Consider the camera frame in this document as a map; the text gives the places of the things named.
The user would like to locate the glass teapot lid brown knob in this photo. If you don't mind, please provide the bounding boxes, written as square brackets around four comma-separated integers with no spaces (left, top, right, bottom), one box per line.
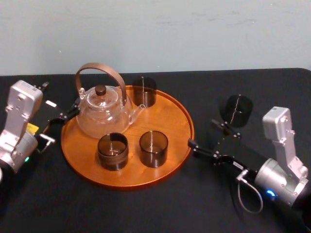
[88,84,115,102]

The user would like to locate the glass teapot with brown handle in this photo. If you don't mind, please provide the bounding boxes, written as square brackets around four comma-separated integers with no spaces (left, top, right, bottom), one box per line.
[74,62,147,140]

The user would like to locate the left gripper cable silver plug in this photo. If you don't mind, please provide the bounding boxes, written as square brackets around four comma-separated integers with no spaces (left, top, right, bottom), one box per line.
[36,134,56,153]

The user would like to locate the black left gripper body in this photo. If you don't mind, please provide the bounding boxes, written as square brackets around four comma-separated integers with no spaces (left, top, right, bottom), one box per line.
[27,98,68,138]

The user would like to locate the dark glass cup ribbed sleeve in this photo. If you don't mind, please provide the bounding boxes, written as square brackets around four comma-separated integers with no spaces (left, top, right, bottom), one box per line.
[97,132,129,171]

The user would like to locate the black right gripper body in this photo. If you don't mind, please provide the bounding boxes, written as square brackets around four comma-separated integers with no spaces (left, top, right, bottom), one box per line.
[211,135,267,181]

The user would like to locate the thin grey right gripper cable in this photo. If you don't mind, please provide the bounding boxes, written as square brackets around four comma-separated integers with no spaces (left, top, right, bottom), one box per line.
[236,169,264,215]

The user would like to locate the round wooden tray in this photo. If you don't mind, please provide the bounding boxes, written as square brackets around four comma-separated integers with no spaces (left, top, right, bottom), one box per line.
[60,84,195,192]

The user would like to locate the black table cloth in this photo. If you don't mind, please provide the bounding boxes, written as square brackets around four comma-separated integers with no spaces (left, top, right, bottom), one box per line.
[0,67,311,233]

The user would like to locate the dark smoked glass cup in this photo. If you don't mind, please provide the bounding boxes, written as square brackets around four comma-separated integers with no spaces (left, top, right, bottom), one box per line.
[220,95,254,128]
[132,77,157,108]
[139,131,169,168]

